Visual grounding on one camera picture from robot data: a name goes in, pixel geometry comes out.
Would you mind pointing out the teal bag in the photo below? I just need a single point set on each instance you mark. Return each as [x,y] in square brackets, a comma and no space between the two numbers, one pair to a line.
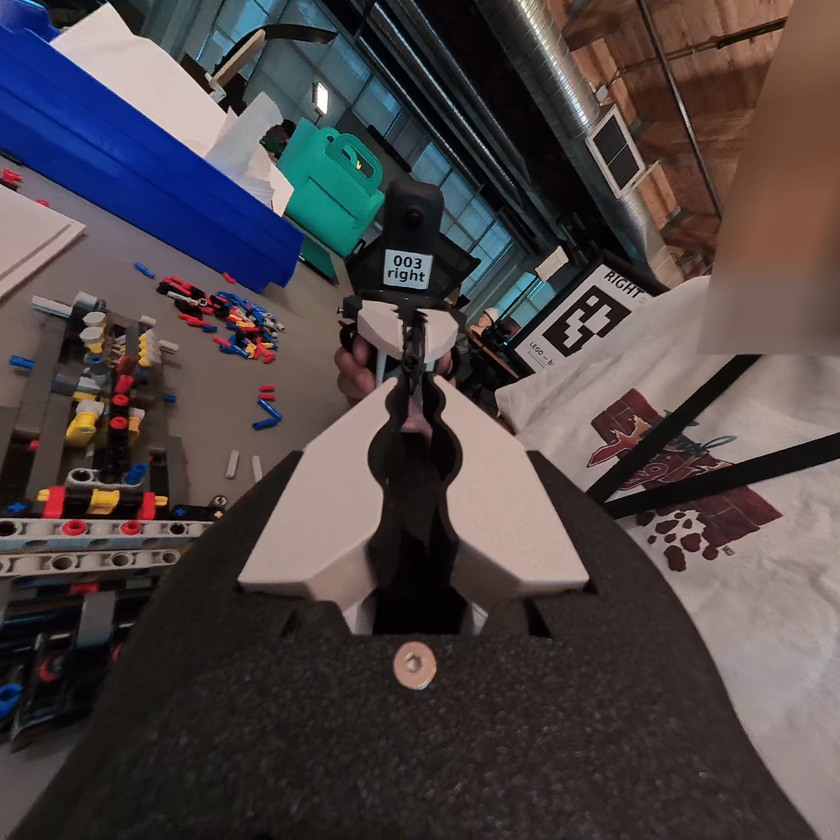
[328,210]

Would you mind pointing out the white instruction booklet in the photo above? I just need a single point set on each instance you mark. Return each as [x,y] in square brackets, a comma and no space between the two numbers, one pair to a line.
[26,243]

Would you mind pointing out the person's right hand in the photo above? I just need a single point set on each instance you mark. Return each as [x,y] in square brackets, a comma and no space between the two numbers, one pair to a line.
[358,377]

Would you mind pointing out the lego car chassis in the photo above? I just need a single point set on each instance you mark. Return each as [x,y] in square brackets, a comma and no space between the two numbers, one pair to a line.
[98,528]

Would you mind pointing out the pile of small lego pins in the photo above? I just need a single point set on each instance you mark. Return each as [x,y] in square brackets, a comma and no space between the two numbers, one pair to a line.
[243,321]

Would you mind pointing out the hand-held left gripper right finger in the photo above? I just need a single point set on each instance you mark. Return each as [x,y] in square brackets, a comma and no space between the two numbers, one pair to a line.
[518,518]

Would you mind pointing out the white duct vent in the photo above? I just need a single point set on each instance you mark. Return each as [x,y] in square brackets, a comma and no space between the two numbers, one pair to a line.
[615,151]

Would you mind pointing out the white foam sheets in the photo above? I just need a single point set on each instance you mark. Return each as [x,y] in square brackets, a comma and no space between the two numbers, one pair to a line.
[131,65]

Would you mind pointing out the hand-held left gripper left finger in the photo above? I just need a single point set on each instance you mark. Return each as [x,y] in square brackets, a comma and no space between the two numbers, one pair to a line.
[308,518]

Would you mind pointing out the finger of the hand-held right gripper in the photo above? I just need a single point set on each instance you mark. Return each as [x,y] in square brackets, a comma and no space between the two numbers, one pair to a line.
[441,334]
[380,331]

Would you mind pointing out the blue plastic bin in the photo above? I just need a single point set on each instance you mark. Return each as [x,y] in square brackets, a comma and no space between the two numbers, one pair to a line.
[131,164]

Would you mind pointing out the silver air duct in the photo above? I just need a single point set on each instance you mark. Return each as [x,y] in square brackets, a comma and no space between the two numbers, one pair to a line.
[544,65]

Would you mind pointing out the framed black white marker sign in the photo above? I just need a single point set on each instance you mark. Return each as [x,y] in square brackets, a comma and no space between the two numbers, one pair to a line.
[590,321]

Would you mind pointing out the white cloth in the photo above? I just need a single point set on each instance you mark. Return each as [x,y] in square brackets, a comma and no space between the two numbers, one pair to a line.
[754,623]

